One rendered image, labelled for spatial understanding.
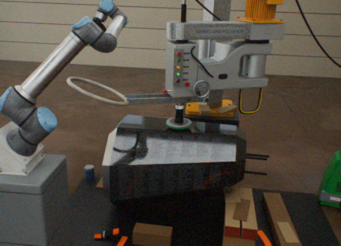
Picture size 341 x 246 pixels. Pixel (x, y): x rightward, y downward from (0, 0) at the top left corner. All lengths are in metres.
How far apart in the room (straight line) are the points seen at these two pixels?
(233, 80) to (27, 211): 1.79
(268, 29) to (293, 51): 6.25
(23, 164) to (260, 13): 2.04
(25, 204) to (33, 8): 7.97
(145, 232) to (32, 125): 1.27
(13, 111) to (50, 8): 7.65
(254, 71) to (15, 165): 1.94
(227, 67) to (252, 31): 0.33
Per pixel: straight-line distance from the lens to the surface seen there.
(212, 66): 2.83
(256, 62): 3.03
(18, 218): 2.37
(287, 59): 9.23
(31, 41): 10.04
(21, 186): 2.23
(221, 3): 3.52
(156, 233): 2.89
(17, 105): 2.15
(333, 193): 3.74
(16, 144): 2.26
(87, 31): 2.11
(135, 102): 2.74
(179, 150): 2.85
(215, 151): 2.86
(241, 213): 2.97
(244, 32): 2.89
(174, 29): 2.69
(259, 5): 2.97
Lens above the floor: 1.92
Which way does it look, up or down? 20 degrees down
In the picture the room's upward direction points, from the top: 2 degrees clockwise
